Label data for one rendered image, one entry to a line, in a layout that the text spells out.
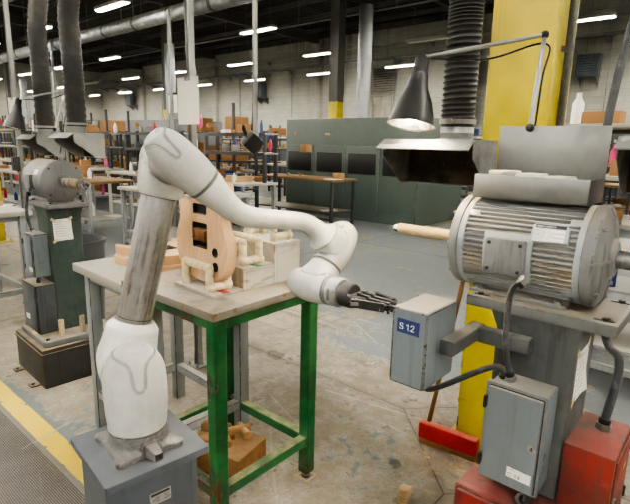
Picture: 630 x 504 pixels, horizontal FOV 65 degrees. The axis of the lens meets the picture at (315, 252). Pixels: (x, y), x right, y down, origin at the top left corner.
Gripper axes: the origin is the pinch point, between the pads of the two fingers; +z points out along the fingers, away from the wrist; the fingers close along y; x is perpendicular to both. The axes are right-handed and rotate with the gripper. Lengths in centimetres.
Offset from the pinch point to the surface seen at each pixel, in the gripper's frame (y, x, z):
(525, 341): -8.7, -3.4, 30.2
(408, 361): 12.5, -8.2, 9.7
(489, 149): -32, 43, 7
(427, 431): -99, -99, -39
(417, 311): 12.0, 4.9, 11.0
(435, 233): -20.9, 18.1, -2.6
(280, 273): -30, -10, -77
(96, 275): 12, -18, -155
